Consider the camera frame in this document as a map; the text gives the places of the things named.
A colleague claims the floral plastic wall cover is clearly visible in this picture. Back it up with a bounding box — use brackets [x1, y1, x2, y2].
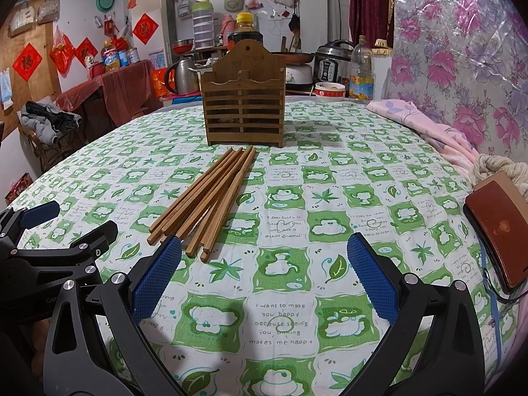
[383, 0, 527, 162]

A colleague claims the wooden chopstick three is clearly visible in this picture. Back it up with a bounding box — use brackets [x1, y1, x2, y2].
[162, 148, 243, 239]

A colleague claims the white electric hot pot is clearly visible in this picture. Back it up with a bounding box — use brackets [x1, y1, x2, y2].
[273, 52, 314, 93]

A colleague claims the green patterned tablecloth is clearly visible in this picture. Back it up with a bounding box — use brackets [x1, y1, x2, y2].
[14, 101, 527, 395]

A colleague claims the wooden utensil holder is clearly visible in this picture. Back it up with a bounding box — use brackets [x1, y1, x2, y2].
[200, 39, 285, 147]

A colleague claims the soy sauce bottle yellow cap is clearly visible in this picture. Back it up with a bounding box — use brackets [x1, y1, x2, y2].
[226, 12, 264, 53]

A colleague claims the wooden chopstick five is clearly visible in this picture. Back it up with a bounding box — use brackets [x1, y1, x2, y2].
[185, 146, 256, 262]

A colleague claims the chair with grey clothes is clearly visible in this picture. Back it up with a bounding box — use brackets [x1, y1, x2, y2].
[18, 101, 82, 174]

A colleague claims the clear oil bottle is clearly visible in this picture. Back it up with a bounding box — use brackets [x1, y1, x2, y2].
[349, 35, 374, 100]

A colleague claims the wooden chopstick six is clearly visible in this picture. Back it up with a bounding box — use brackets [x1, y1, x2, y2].
[200, 146, 256, 263]

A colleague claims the steel electric kettle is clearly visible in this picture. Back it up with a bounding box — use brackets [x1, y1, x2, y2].
[164, 56, 200, 96]

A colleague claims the red white bowl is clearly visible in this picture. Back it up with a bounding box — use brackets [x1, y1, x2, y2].
[313, 82, 347, 98]

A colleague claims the wooden chopstick four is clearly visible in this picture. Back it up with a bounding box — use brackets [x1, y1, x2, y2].
[166, 147, 249, 239]

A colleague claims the wooden chopstick two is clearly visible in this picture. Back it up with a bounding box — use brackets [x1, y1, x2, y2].
[147, 148, 243, 246]

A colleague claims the wooden chopstick one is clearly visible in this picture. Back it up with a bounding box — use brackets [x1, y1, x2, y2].
[149, 148, 234, 234]

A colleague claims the black electric pressure cooker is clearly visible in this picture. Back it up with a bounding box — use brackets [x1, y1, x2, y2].
[313, 39, 353, 87]

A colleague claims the white refrigerator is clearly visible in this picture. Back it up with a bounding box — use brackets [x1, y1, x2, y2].
[127, 0, 178, 70]

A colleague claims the brown leather case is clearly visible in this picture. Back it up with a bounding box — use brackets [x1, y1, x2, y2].
[463, 172, 527, 295]

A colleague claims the red cloth covered cabinet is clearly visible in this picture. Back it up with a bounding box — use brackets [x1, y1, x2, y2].
[54, 60, 162, 127]

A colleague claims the dark red curtain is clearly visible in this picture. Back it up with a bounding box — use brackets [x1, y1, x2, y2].
[349, 0, 395, 48]

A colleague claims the pink floral cloth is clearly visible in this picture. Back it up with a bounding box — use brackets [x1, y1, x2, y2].
[367, 99, 478, 180]

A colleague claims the beige rope bundle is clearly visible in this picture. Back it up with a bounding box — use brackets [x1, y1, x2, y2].
[470, 153, 528, 199]

